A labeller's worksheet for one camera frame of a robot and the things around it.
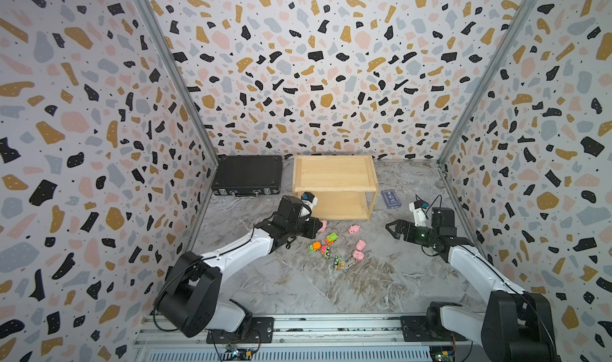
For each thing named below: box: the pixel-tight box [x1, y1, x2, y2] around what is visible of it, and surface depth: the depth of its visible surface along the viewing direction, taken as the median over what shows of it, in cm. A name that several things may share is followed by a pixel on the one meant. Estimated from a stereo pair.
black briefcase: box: [211, 154, 283, 199], surface depth 111 cm
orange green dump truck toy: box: [324, 232, 339, 247], surface depth 94 cm
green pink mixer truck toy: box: [320, 244, 331, 259], surface depth 92 cm
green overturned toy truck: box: [333, 254, 346, 271], surface depth 87 cm
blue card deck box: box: [380, 188, 403, 209], surface depth 108 cm
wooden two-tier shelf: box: [292, 154, 379, 221], surface depth 91 cm
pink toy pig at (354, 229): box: [348, 224, 361, 235], surface depth 98 cm
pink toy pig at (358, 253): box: [352, 245, 365, 261], surface depth 91 cm
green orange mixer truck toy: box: [307, 240, 322, 254], surface depth 92 cm
